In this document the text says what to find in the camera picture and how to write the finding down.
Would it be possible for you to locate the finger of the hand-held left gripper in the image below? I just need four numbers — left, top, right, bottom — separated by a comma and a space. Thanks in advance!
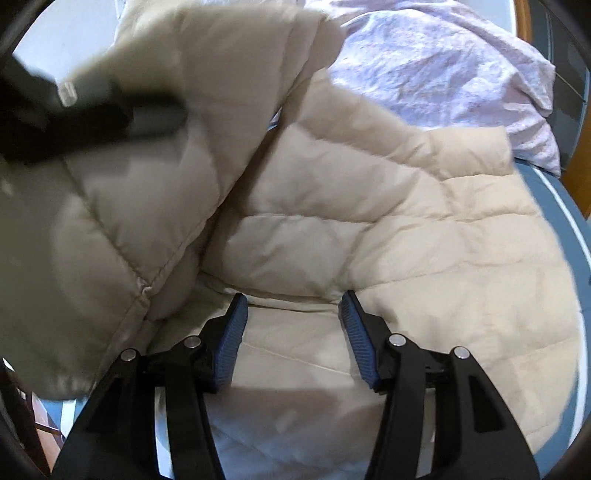
55, 83, 186, 158

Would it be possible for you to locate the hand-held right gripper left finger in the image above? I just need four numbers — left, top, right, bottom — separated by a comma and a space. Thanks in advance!
51, 292, 250, 480

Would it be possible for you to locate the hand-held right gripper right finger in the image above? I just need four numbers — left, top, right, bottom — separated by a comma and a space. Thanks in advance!
338, 290, 541, 480

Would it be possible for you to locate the cream quilted puffer jacket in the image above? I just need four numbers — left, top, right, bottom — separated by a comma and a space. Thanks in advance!
0, 0, 583, 480

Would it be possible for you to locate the bed with blue striped sheet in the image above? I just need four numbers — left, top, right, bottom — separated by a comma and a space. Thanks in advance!
32, 159, 589, 462

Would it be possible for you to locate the lilac floral duvet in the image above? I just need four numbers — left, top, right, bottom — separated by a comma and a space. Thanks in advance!
305, 0, 561, 176

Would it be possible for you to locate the wooden framed glass door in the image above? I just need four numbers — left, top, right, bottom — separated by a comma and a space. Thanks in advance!
513, 0, 591, 220

